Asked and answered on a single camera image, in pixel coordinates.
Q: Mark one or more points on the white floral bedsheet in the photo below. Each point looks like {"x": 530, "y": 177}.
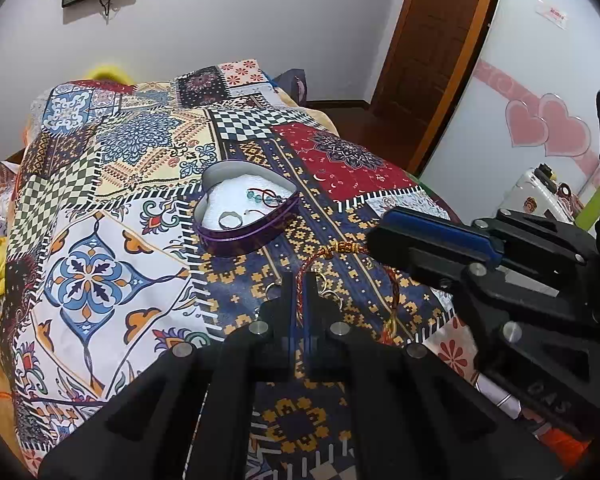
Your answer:
{"x": 455, "y": 355}

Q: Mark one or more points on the white suitcase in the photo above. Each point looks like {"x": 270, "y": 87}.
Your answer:
{"x": 530, "y": 195}

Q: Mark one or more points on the yellow plush toy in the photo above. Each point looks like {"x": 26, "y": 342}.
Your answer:
{"x": 107, "y": 72}

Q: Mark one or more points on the gold hoop earring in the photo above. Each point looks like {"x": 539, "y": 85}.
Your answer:
{"x": 331, "y": 294}
{"x": 270, "y": 289}

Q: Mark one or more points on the white wall label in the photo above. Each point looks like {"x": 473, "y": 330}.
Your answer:
{"x": 552, "y": 12}

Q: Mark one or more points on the purple heart-shaped tin box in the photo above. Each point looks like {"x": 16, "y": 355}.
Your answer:
{"x": 240, "y": 242}

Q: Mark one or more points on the patchwork printed cloth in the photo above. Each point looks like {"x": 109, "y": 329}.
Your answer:
{"x": 130, "y": 135}

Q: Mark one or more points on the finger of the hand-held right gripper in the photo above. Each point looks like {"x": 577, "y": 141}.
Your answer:
{"x": 440, "y": 232}
{"x": 410, "y": 255}

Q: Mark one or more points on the brown wooden door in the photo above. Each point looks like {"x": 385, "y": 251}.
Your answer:
{"x": 430, "y": 50}

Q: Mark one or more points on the dark purple bag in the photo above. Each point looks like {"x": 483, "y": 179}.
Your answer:
{"x": 292, "y": 85}

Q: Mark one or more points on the pink heart wall stickers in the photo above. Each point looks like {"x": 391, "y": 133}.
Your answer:
{"x": 560, "y": 125}

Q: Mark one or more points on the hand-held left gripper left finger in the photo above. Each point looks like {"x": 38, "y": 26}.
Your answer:
{"x": 293, "y": 310}

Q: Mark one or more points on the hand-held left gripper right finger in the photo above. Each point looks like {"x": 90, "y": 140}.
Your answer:
{"x": 307, "y": 310}

